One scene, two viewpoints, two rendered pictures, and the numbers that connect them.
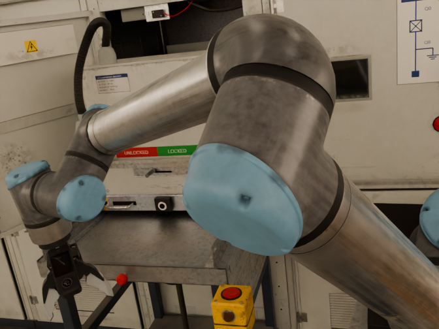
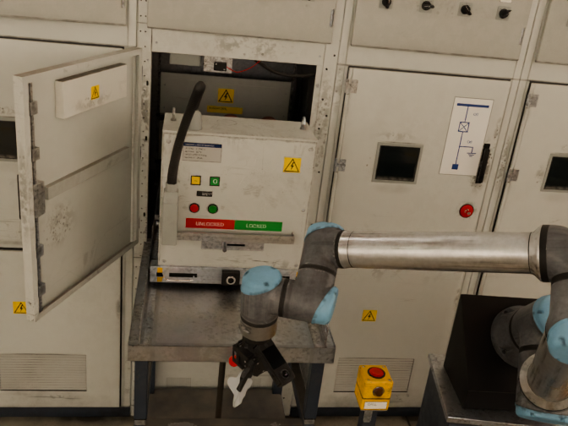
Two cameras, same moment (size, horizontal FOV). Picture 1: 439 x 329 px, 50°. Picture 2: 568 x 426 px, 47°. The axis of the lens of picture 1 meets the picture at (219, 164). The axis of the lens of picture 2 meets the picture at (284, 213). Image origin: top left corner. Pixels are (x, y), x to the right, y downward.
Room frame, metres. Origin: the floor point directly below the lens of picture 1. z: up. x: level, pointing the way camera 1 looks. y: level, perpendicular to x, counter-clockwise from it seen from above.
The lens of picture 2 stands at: (-0.26, 0.97, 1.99)
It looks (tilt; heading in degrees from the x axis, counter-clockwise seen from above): 23 degrees down; 333
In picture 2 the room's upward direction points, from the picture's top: 7 degrees clockwise
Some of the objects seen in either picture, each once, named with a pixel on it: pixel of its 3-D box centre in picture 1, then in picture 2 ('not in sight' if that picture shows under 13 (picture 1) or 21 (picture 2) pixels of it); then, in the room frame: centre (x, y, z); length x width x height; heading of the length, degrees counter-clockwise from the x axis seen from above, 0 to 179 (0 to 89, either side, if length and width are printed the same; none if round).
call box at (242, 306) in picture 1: (233, 311); (373, 387); (0.94, 0.01, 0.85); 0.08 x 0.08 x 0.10; 72
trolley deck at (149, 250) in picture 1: (168, 222); (228, 295); (1.56, 0.21, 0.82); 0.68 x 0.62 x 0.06; 162
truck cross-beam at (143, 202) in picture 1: (167, 200); (230, 273); (1.58, 0.20, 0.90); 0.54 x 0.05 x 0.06; 72
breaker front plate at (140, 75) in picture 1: (153, 134); (236, 207); (1.56, 0.21, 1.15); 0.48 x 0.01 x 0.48; 72
